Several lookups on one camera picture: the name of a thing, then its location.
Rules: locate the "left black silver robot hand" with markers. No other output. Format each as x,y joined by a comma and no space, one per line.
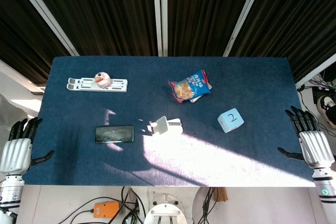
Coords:
14,155

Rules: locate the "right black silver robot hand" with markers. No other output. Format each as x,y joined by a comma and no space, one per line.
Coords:
315,148

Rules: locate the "black smartphone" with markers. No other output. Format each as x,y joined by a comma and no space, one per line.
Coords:
114,134

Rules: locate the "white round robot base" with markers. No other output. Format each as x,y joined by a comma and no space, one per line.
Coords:
165,212

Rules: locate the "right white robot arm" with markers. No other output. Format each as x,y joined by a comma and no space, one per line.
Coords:
326,195

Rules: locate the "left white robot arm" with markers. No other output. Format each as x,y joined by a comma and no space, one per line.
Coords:
10,192

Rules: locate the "white folding rack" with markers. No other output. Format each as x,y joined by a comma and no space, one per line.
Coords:
118,85

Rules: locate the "white folding phone stand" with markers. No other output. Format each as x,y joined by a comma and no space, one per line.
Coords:
164,125

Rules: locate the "white black sneaker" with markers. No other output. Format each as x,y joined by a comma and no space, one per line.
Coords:
325,107

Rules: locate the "dark blue table mat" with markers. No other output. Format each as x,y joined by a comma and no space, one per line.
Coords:
78,113

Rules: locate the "light blue numbered cube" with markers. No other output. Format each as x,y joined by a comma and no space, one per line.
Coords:
231,120

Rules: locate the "orange box device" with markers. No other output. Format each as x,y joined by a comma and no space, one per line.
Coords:
106,209

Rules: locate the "pink toy strawberry cake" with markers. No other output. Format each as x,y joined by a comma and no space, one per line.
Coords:
102,79

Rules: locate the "black pleated curtain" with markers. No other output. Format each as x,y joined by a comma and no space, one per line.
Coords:
15,24
294,11
204,11
99,11

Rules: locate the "blue snack bag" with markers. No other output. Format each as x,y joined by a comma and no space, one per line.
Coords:
189,87

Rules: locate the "white window frame rail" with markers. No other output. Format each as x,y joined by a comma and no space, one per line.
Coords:
317,69

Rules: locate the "white slanted window frame post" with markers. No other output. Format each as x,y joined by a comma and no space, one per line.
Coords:
44,11
245,11

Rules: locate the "white upright window frame post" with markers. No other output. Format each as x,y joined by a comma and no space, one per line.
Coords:
156,11
164,11

